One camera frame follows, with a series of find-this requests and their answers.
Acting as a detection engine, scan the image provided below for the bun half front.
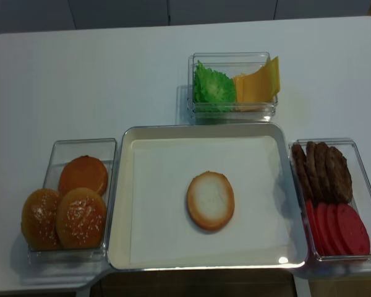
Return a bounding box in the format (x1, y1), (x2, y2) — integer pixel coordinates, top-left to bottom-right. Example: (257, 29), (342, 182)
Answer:
(186, 171), (235, 231)

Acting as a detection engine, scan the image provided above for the bun half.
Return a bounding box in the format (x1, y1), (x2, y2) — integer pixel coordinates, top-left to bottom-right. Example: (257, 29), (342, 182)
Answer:
(186, 171), (235, 231)
(58, 155), (108, 196)

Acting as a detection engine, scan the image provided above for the green lettuce leaf front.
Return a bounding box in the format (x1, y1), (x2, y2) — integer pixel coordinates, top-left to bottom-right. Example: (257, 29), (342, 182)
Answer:
(194, 68), (236, 103)

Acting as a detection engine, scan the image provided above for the green lettuce leaf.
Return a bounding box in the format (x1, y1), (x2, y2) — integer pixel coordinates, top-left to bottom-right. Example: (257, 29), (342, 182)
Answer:
(194, 68), (236, 103)
(194, 61), (210, 94)

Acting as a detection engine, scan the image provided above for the green lettuce leaf rear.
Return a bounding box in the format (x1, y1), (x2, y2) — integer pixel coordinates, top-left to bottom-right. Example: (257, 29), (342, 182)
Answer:
(194, 61), (210, 94)

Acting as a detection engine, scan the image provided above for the clear lettuce cheese container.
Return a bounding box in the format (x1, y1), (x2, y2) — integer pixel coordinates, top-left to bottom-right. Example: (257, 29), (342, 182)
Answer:
(187, 52), (278, 124)

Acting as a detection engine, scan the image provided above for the white metal tray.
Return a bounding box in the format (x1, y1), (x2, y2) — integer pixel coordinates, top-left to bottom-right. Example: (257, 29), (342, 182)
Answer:
(108, 123), (309, 271)

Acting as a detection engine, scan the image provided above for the clear bun container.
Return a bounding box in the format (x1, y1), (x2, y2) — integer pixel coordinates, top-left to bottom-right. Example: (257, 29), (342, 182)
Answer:
(28, 139), (119, 264)

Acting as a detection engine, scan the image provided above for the yellow cheese slice lower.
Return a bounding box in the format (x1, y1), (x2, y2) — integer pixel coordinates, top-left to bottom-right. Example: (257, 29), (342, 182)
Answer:
(232, 74), (251, 103)

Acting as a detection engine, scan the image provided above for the yellow cheese slice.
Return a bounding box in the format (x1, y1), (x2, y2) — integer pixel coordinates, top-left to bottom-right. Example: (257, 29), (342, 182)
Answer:
(242, 56), (281, 103)
(232, 74), (251, 103)

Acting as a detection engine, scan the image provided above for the yellow cheese slice top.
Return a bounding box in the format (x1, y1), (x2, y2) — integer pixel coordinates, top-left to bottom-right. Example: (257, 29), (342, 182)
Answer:
(242, 56), (281, 103)

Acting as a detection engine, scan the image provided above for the bottom bun half rear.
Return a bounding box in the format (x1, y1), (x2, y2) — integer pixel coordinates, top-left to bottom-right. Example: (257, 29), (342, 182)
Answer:
(58, 155), (108, 196)

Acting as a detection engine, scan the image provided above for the brown patty rear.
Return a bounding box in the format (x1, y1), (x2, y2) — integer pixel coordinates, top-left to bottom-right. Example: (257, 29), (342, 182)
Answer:
(291, 143), (313, 200)

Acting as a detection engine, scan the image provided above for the brown patty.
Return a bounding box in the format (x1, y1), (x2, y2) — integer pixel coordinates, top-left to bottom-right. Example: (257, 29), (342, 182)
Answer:
(306, 141), (324, 202)
(314, 142), (335, 204)
(291, 143), (313, 200)
(325, 146), (353, 204)

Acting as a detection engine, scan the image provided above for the sesame top bun right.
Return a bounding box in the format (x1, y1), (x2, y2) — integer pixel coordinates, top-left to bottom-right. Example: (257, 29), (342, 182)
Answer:
(56, 188), (107, 249)

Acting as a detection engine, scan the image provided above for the sesame bun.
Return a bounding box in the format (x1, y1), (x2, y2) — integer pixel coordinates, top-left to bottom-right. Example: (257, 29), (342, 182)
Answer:
(21, 189), (62, 251)
(56, 188), (107, 249)

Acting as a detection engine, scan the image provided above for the red tomato slice rear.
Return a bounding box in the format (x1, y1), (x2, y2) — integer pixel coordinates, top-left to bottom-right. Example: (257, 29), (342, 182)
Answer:
(305, 200), (324, 256)

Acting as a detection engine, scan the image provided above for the red tomato slice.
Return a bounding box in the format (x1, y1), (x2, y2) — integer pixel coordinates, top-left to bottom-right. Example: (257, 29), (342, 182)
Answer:
(315, 202), (337, 256)
(325, 204), (349, 256)
(336, 204), (370, 255)
(305, 200), (324, 256)

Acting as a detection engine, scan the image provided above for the brown patty front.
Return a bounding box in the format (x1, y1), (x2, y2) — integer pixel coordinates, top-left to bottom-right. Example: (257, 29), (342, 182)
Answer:
(325, 146), (353, 204)

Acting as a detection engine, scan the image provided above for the sesame top bun left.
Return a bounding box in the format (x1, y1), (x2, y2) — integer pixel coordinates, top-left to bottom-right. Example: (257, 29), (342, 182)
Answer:
(21, 189), (62, 251)

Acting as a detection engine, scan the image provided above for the clear patty tomato container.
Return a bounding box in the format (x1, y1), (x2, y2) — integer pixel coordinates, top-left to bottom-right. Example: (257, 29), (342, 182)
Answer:
(289, 139), (371, 273)

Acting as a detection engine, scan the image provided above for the red tomato slice front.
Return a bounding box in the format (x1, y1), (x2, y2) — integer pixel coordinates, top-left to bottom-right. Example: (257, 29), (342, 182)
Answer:
(336, 204), (370, 255)

